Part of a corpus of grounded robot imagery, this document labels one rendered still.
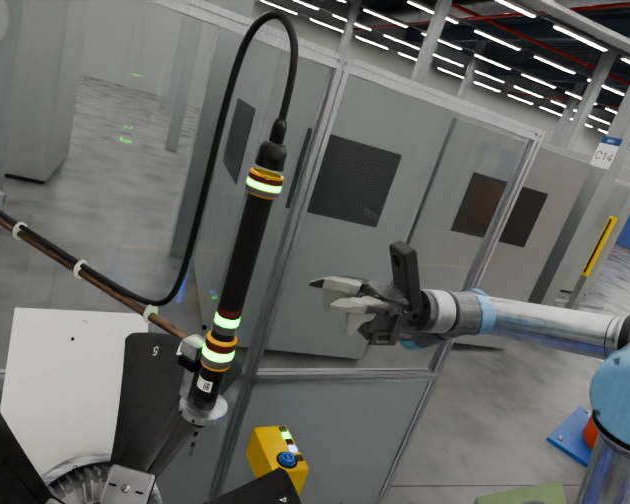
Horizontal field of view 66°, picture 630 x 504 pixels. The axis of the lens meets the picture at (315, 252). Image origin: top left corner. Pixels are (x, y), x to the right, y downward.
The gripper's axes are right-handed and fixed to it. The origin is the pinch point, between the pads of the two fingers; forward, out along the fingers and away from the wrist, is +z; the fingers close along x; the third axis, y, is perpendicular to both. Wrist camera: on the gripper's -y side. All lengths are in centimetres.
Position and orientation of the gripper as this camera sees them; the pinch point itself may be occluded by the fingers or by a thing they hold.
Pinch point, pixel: (326, 290)
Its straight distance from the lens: 73.0
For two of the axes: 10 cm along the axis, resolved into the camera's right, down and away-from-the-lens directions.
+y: -2.9, 9.1, 2.9
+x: -4.1, -3.9, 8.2
